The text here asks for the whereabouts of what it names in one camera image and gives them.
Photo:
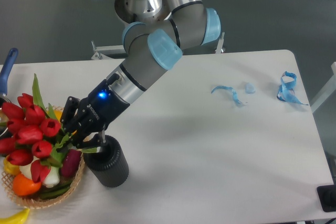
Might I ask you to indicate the white frame at right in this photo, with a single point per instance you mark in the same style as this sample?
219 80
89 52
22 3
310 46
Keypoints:
327 90

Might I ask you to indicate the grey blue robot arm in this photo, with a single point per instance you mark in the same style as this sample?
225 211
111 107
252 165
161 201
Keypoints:
155 35

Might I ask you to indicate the green bean pod toy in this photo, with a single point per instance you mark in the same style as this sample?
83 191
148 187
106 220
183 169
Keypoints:
56 191

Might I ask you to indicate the black device at edge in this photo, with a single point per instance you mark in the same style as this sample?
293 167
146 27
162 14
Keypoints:
326 195

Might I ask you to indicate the blue ribbon tangle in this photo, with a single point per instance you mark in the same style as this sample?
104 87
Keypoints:
286 91

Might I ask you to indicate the dark grey ribbed vase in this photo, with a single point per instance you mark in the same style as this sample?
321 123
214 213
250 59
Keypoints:
109 166

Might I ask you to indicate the green bok choy toy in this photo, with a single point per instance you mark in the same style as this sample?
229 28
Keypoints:
54 165

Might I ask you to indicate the blue handled saucepan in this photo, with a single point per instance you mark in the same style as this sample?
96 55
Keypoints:
5 72

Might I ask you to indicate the blue ribbon strip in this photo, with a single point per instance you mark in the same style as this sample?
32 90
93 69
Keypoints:
233 92

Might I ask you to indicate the purple sweet potato toy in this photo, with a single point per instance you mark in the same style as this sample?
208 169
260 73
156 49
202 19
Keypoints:
70 163

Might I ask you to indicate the orange tangerine toy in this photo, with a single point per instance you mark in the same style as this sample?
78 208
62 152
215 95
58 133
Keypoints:
22 186

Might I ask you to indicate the red tulip bouquet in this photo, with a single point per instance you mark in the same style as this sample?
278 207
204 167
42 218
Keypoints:
33 128

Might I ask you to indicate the small pale blue cap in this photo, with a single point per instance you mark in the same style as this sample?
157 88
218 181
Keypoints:
249 88

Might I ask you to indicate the yellow bell pepper toy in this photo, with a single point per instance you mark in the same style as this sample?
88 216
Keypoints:
10 168

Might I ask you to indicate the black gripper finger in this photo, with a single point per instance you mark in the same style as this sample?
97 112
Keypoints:
92 142
68 114

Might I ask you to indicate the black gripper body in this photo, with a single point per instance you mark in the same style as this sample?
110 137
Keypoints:
98 109

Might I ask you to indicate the woven wicker basket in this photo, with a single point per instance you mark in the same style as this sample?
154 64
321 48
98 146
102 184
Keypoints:
33 201

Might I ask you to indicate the yellow banana toy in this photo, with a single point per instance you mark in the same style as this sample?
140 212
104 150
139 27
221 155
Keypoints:
18 218

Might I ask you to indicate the white steamed bun toy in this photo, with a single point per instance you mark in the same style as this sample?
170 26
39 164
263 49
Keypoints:
26 170

